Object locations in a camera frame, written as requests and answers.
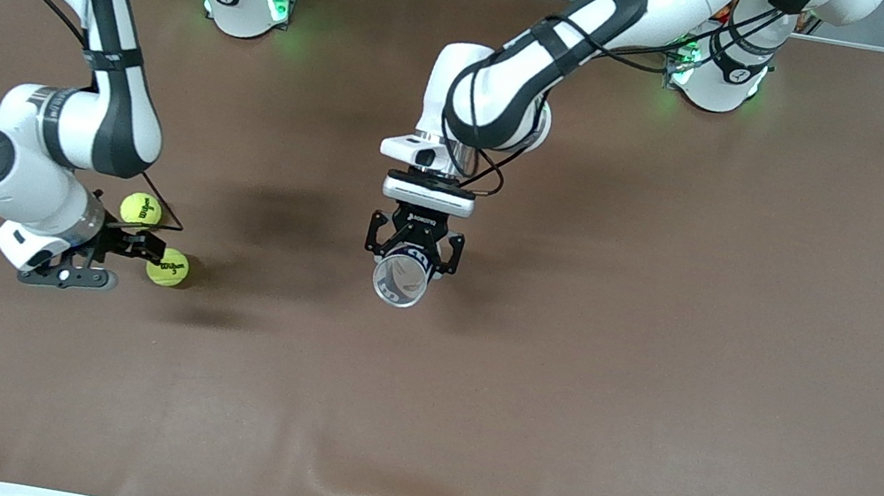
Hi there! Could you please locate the yellow-green tennis ball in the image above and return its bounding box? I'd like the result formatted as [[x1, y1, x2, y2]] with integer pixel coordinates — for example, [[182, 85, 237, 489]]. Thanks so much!
[[143, 245, 192, 291], [117, 190, 166, 234]]

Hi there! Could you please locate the blue white tennis ball can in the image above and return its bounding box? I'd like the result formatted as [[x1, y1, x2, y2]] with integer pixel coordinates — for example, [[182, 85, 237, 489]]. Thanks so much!
[[368, 239, 438, 314]]

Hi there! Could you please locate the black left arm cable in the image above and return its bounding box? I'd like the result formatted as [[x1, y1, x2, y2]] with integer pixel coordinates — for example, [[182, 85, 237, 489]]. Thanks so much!
[[430, 0, 792, 243]]

